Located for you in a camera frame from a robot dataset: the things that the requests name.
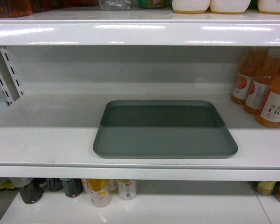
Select white metal shelf unit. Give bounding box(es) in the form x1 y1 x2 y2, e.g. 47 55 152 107
0 7 280 224

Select white jar right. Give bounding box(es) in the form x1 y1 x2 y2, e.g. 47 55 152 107
258 0 280 14

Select clear water bottle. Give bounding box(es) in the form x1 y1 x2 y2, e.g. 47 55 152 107
99 0 131 11

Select dark soy bottle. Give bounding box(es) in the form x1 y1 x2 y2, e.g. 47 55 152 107
60 178 83 197

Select yellow drink bottle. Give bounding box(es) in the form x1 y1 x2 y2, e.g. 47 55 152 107
87 179 111 208

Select grey silver serving tray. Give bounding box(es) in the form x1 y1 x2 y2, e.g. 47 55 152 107
93 100 238 159

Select middle orange juice bottle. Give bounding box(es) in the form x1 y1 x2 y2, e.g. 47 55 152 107
244 47 280 115

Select front orange juice bottle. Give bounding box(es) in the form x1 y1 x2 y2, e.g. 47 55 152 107
256 75 280 128

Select white jar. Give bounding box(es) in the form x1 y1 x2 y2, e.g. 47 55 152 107
258 0 280 14
210 0 251 14
172 0 211 14

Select white labelled drink bottle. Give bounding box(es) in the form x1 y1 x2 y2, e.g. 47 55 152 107
117 179 137 200

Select white jar middle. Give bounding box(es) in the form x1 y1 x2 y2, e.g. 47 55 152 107
210 0 251 14

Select white jar left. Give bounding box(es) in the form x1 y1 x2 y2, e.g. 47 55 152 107
172 0 211 14

